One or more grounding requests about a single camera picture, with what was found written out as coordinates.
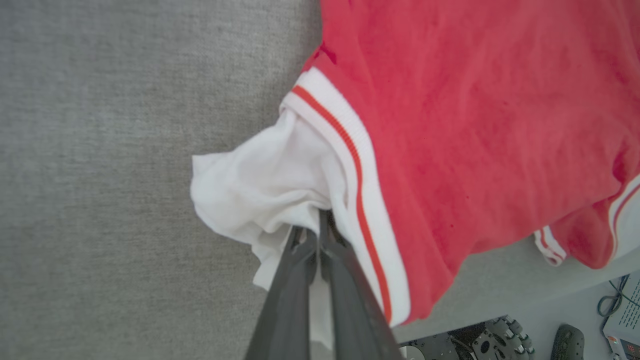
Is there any black rounded object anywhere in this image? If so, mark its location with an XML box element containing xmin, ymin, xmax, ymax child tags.
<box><xmin>550</xmin><ymin>324</ymin><xmax>586</xmax><ymax>360</ymax></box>

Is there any dark floor cable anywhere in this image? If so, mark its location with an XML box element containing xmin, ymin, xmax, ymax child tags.
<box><xmin>597</xmin><ymin>275</ymin><xmax>632</xmax><ymax>319</ymax></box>

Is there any white labelled device box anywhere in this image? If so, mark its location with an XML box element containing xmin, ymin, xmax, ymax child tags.
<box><xmin>602</xmin><ymin>272</ymin><xmax>640</xmax><ymax>360</ymax></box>

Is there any red and white striped garment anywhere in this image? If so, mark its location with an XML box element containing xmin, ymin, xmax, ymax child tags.
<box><xmin>190</xmin><ymin>0</ymin><xmax>640</xmax><ymax>351</ymax></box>

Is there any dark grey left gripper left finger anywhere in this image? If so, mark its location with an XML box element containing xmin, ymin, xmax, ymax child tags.
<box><xmin>245</xmin><ymin>225</ymin><xmax>319</xmax><ymax>360</ymax></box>

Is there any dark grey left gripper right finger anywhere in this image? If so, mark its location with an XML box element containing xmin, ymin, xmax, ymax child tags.
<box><xmin>318</xmin><ymin>210</ymin><xmax>404</xmax><ymax>360</ymax></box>

